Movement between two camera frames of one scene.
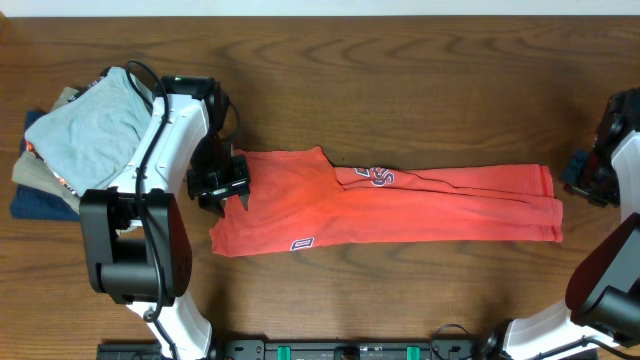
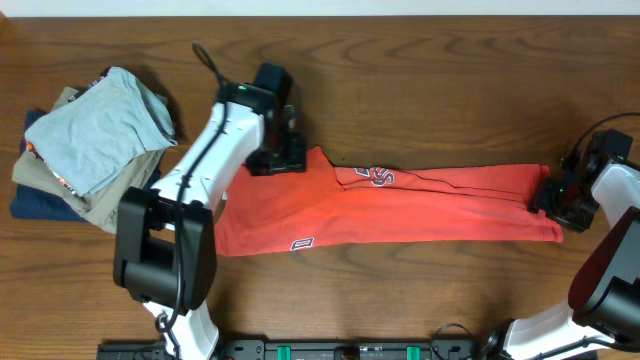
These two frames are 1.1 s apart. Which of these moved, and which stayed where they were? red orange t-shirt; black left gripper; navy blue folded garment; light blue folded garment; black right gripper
Moved: black left gripper; black right gripper
Stayed: light blue folded garment; red orange t-shirt; navy blue folded garment
